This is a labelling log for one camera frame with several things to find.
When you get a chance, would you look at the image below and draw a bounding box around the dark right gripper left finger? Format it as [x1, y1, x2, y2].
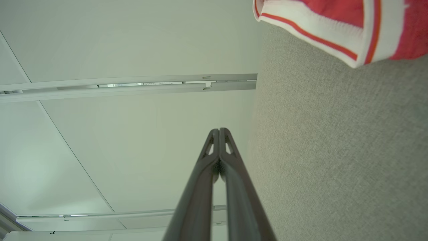
[163, 128, 221, 241]

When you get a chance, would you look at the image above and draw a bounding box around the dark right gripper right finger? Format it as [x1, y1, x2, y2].
[219, 128, 277, 241]

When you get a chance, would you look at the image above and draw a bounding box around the red and white shirt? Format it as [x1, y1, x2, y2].
[252, 0, 428, 69]

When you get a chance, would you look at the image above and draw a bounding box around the grey fabric sofa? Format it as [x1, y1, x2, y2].
[246, 23, 428, 241]

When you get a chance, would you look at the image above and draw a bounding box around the long white ceiling rail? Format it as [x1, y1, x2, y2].
[16, 205, 228, 223]
[0, 73, 258, 103]

